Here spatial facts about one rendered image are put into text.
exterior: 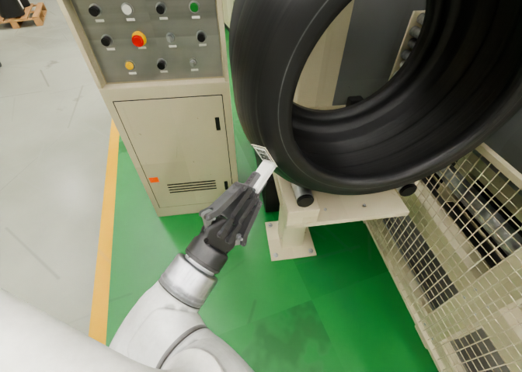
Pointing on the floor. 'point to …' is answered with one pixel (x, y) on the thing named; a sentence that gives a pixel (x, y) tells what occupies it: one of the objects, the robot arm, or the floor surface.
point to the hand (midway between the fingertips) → (260, 176)
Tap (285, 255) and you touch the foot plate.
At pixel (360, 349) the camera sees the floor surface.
